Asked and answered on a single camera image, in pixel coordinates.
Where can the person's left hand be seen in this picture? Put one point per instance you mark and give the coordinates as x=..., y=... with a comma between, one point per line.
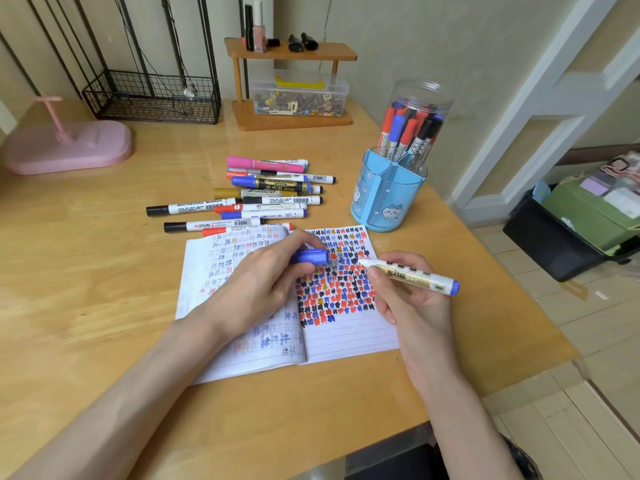
x=252, y=289

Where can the person's right hand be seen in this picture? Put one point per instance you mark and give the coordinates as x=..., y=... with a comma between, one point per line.
x=425, y=319

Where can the person's left thumb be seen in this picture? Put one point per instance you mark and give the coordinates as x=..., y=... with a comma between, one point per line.
x=302, y=272

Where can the person's right thumb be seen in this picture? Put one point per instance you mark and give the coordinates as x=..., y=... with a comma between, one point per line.
x=385, y=302

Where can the blue marker cap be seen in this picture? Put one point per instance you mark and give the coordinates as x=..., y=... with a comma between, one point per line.
x=311, y=256

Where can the white marker with blue end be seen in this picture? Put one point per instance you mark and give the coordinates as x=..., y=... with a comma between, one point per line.
x=430, y=282

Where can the person's right forearm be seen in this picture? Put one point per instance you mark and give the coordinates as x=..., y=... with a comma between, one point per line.
x=462, y=424

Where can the person's left forearm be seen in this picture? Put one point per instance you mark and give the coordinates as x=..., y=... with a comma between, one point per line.
x=125, y=404

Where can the lined notebook with colour marks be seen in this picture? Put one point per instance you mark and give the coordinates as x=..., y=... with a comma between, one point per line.
x=345, y=324

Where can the pile of assorted markers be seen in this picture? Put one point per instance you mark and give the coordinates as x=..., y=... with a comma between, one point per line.
x=265, y=194

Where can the blue cartoon pen holder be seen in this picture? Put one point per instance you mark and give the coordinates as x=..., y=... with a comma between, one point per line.
x=387, y=194

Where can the wooden two-tier shelf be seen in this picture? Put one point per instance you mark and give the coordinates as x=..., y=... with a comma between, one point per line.
x=295, y=122

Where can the heap of binder clips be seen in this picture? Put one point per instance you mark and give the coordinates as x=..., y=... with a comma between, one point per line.
x=300, y=103

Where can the bunch of upright whiteboard markers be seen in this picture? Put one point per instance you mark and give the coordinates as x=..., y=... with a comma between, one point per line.
x=410, y=132

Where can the clear plastic storage box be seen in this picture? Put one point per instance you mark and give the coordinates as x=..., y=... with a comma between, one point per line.
x=300, y=97

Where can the black storage bin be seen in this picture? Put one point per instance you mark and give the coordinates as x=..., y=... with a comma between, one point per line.
x=555, y=244

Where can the yellow plastic piece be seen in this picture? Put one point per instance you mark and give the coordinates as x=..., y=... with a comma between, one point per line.
x=300, y=83

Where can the clear plastic jar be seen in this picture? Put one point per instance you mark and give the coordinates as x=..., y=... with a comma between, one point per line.
x=425, y=97

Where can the person's patterned clothing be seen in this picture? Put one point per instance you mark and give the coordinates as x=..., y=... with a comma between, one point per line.
x=525, y=462

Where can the green fabric box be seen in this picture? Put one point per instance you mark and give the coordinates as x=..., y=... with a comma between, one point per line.
x=590, y=214

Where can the small black cap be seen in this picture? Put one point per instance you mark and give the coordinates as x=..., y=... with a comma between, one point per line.
x=310, y=41
x=295, y=43
x=273, y=43

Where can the pink nail polish bottle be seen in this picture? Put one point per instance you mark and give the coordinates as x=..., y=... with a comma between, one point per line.
x=259, y=32

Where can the black cosmetic tube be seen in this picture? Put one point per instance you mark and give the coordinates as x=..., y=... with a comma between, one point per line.
x=249, y=27

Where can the pink stand base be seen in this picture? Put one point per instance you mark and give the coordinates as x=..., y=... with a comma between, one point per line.
x=70, y=147

